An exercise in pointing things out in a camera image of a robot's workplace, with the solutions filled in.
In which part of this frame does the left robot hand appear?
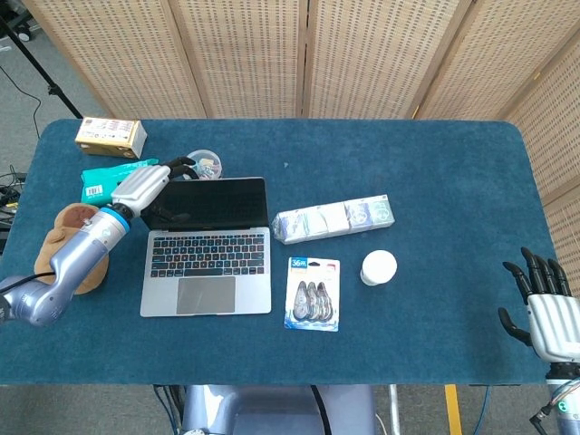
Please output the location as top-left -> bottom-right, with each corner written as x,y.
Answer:
111,156 -> 200,223

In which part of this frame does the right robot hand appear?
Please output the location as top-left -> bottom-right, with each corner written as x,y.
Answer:
497,246 -> 580,363

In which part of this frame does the grey laptop computer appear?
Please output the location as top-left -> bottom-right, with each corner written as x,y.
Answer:
139,176 -> 273,318

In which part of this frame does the green soft tissue pack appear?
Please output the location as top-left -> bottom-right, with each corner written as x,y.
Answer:
80,158 -> 160,204

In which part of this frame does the yellow tissue box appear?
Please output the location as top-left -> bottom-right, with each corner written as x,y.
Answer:
74,116 -> 149,160

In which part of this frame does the clear plastic jar of clips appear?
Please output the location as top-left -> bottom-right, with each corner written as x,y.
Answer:
186,149 -> 223,181

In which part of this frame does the brown plush toy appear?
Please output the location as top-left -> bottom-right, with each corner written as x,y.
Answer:
34,202 -> 110,295

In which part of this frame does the black tripod stand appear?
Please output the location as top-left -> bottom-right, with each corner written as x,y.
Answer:
0,13 -> 85,120

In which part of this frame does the white leaf-print paper cup stack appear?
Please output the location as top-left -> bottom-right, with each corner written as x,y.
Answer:
360,249 -> 399,286

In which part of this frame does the metal table leg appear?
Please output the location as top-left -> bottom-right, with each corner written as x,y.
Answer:
388,384 -> 402,435

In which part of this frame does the clear-wrapped pocket tissue multipack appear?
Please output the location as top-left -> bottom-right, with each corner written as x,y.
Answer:
270,194 -> 395,246

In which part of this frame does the blue table cloth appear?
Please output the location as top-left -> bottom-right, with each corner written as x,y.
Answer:
0,118 -> 561,387

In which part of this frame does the correction tape blister pack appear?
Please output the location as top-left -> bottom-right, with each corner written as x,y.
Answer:
284,256 -> 341,333

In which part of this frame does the blue-grey robot torso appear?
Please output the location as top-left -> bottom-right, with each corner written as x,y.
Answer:
180,384 -> 377,435

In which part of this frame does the tangle of floor cables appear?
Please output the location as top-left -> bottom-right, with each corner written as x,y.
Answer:
0,165 -> 28,230

